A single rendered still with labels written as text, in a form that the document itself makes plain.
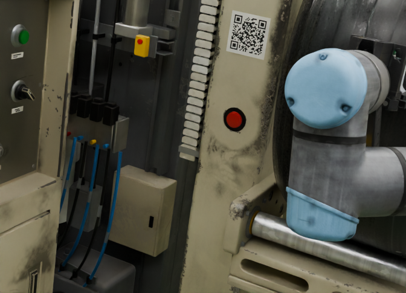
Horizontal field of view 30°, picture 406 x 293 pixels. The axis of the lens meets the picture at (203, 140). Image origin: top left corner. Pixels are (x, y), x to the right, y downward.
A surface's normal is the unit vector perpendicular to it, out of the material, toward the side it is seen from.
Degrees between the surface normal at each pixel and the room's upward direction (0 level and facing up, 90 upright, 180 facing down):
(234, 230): 90
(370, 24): 65
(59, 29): 90
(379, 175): 57
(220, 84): 90
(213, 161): 90
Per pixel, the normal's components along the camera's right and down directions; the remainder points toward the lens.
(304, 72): -0.41, 0.12
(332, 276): 0.15, -0.94
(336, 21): -0.34, -0.20
